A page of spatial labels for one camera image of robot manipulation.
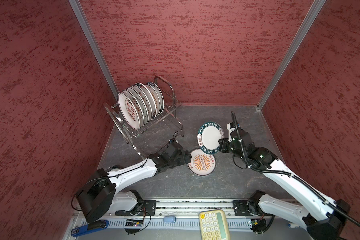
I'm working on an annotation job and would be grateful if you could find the left corner aluminium post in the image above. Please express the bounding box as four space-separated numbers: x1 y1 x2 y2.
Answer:
69 0 119 99

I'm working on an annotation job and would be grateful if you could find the blue black tool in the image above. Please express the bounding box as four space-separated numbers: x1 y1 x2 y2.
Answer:
71 220 109 238

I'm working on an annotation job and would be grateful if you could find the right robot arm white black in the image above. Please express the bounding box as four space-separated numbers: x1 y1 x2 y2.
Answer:
219 124 351 240

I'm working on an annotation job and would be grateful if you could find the aluminium rail frame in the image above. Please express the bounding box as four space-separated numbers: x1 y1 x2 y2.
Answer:
64 198 310 240

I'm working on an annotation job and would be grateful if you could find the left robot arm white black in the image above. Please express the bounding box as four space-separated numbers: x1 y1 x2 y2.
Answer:
75 140 192 223

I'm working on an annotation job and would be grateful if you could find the black corrugated cable conduit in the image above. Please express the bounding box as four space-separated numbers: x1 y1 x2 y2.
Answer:
230 110 360 236

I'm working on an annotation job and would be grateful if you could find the white plate in rack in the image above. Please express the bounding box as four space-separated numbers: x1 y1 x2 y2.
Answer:
132 82 165 124

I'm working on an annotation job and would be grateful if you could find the left small circuit board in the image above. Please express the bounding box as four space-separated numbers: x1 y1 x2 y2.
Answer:
126 219 144 228

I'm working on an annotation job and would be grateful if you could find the small circuit board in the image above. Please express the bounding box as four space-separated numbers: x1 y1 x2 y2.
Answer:
126 219 144 228
251 219 267 234

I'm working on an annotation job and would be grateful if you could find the corner aluminium post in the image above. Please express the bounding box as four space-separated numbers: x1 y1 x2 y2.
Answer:
257 0 326 111
69 0 119 99

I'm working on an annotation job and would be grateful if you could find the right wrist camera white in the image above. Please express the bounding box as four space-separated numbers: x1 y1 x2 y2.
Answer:
227 122 236 142

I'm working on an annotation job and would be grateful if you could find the right small circuit board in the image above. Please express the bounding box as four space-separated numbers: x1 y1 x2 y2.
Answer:
251 219 267 234

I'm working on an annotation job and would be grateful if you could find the front white plate red pattern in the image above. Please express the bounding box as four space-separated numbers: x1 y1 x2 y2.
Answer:
118 93 140 130

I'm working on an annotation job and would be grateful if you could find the yellow calculator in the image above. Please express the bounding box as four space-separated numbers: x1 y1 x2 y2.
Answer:
199 210 231 240

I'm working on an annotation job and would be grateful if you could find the orange patterned white plate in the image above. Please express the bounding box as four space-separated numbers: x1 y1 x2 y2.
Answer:
188 149 217 177

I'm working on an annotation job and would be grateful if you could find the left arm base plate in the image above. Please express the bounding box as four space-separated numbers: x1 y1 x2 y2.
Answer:
115 200 157 217

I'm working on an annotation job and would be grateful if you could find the blue white marker pen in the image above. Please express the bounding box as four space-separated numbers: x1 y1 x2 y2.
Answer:
288 223 300 229

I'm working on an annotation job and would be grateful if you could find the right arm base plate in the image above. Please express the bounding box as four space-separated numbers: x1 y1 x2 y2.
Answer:
233 200 251 217

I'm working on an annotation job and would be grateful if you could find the right corner aluminium post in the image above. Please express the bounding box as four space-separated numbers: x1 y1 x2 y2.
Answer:
257 0 326 111

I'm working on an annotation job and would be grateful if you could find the stainless steel dish rack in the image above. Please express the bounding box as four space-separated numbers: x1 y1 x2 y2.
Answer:
104 76 185 159

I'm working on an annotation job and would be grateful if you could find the light blue eraser block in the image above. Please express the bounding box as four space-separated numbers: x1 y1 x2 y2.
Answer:
163 216 176 223

